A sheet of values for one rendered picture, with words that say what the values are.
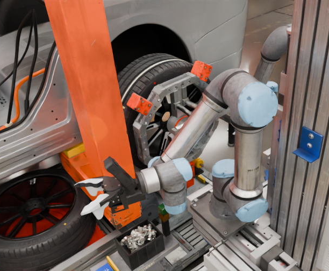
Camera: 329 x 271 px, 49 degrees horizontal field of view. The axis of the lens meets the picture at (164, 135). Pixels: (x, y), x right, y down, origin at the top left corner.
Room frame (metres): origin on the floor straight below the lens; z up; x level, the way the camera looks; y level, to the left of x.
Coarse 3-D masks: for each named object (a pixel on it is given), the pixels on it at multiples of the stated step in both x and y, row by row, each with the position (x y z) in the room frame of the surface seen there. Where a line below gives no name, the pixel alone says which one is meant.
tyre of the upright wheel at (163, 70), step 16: (144, 64) 1.82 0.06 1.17; (160, 64) 1.77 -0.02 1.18; (176, 64) 1.77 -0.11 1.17; (192, 64) 1.86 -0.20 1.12; (128, 80) 1.73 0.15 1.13; (144, 80) 1.67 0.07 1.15; (160, 80) 1.69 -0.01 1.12; (208, 80) 1.87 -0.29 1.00; (128, 96) 1.63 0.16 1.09; (144, 96) 1.63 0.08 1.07; (128, 112) 1.58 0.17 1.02; (128, 128) 1.57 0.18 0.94
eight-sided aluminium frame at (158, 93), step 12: (168, 84) 1.67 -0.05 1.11; (180, 84) 1.66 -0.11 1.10; (204, 84) 1.75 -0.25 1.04; (156, 96) 1.59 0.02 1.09; (156, 108) 1.57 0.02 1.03; (144, 120) 1.53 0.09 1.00; (216, 120) 1.79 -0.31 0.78; (144, 132) 1.52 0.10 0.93; (144, 144) 1.52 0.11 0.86; (204, 144) 1.74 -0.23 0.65; (144, 156) 1.51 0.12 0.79; (192, 156) 1.69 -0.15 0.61
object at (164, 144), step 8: (168, 80) 1.73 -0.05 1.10; (192, 88) 1.85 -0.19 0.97; (192, 96) 1.84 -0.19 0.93; (200, 96) 1.87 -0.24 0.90; (168, 104) 1.74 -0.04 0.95; (160, 112) 1.73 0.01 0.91; (160, 120) 1.71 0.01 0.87; (152, 128) 1.67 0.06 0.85; (160, 128) 1.70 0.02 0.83; (152, 136) 1.69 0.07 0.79; (160, 136) 1.92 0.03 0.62; (152, 144) 1.84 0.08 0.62; (160, 144) 1.71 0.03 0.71; (152, 152) 1.73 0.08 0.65; (160, 152) 1.69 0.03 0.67
